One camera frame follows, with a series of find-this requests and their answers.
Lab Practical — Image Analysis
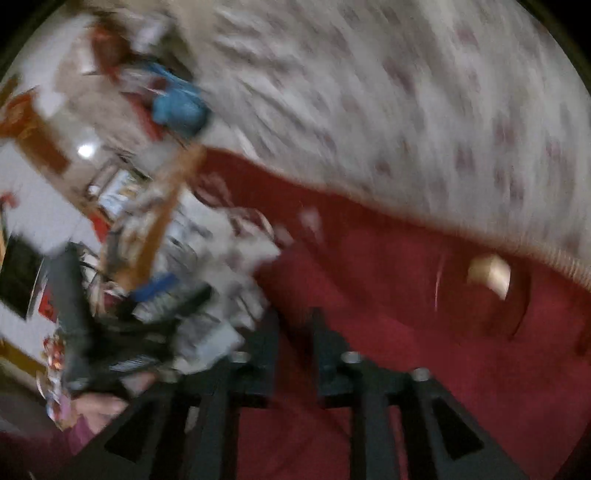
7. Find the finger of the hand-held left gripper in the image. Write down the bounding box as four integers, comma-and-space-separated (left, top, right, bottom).
139, 285, 214, 326
131, 271, 183, 301

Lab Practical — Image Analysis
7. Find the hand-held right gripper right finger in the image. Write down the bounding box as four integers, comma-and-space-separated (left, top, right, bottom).
310, 307, 529, 480

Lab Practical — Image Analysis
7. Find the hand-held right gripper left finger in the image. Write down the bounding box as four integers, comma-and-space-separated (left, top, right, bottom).
60, 310, 280, 480

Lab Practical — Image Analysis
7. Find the dark red knit garment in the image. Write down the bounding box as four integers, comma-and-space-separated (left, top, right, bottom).
238, 203, 591, 480

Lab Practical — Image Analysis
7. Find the person's left forearm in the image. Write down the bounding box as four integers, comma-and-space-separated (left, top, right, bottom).
0, 415, 100, 480

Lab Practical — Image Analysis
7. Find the person's left hand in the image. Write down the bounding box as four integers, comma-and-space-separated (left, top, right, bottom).
69, 396, 132, 437

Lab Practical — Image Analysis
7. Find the blue plastic bag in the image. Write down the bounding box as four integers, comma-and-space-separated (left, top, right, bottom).
148, 65, 209, 137

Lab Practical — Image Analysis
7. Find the red-brown wooden cabinet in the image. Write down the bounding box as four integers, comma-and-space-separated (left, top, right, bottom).
90, 21, 164, 139

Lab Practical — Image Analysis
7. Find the floral white pillow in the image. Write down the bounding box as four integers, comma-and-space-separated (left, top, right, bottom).
185, 0, 591, 282

